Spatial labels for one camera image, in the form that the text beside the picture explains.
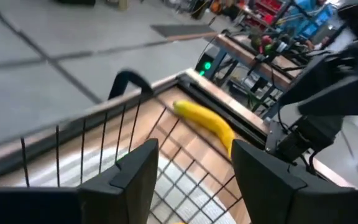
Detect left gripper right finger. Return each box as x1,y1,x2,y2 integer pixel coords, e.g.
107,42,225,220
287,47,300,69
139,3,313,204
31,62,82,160
230,139,308,224

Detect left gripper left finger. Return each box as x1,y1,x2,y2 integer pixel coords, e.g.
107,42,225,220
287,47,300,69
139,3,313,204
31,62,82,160
76,138,160,224

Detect yellow banana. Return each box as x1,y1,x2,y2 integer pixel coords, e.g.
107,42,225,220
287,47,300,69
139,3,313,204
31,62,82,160
172,99,236,160

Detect white round plate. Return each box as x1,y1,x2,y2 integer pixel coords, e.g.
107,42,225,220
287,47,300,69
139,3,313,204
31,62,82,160
14,146,239,224

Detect neighbouring work table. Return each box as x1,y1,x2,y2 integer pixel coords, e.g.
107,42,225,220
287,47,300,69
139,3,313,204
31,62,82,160
211,30,306,119

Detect box with green light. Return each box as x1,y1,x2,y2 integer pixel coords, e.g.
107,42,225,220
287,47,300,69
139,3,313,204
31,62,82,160
194,53,219,78

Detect dark floor mat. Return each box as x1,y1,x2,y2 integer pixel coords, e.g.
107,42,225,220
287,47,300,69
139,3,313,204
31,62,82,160
150,23,219,40

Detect red storage bins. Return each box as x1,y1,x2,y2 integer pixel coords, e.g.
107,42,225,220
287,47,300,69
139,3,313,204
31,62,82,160
234,0,291,29

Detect black wire basket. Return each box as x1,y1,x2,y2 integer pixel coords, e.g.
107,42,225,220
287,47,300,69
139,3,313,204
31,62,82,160
0,88,245,224

